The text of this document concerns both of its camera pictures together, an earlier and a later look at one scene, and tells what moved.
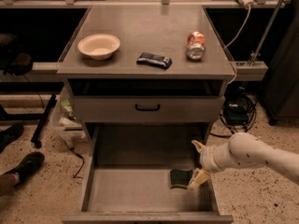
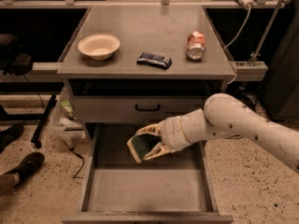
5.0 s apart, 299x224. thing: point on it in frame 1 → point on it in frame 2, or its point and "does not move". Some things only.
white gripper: [206, 159] → [170, 133]
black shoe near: [30, 163] does not move
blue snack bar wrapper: [149, 59] does not move
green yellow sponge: [179, 178] → [141, 143]
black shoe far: [10, 134] does not move
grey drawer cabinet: [149, 83] does not move
